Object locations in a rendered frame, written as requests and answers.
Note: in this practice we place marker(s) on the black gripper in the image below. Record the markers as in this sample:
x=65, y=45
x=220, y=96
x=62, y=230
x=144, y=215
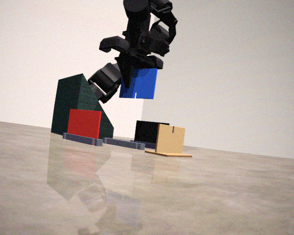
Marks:
x=130, y=59

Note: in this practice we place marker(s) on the red flat board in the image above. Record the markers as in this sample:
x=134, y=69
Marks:
x=85, y=123

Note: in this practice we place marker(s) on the blue notched board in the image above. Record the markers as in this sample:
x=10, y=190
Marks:
x=142, y=83

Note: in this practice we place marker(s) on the tan slotted board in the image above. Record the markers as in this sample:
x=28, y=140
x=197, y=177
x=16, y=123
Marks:
x=169, y=143

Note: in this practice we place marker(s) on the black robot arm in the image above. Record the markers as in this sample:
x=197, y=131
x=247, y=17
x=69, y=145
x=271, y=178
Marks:
x=109, y=77

